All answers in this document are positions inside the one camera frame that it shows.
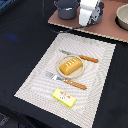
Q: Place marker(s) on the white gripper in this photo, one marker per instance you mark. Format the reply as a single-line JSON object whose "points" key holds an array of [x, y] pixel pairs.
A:
{"points": [[86, 9]]}

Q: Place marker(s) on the grey toy pot with handles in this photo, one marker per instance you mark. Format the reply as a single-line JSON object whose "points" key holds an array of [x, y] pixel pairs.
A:
{"points": [[67, 9]]}

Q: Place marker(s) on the orange toy bread loaf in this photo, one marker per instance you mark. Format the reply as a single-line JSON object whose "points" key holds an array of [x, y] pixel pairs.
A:
{"points": [[70, 66]]}

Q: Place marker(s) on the yellow toy butter box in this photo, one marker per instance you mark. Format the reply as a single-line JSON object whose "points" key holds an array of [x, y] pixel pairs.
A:
{"points": [[64, 97]]}

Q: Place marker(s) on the grey saucepan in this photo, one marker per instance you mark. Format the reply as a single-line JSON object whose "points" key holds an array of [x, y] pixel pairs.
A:
{"points": [[97, 14]]}

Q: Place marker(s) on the beige bowl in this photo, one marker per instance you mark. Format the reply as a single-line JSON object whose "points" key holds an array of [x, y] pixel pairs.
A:
{"points": [[122, 15]]}

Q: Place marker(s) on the beige round plate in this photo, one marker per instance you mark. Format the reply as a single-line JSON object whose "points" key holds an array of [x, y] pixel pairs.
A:
{"points": [[74, 74]]}

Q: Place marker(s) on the striped beige placemat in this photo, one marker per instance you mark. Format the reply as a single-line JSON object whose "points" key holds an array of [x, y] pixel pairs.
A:
{"points": [[38, 88]]}

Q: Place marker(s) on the knife with wooden handle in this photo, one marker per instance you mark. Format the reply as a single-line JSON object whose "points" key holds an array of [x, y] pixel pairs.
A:
{"points": [[81, 56]]}

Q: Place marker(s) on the fork with wooden handle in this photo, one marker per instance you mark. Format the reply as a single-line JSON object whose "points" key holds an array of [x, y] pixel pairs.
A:
{"points": [[70, 82]]}

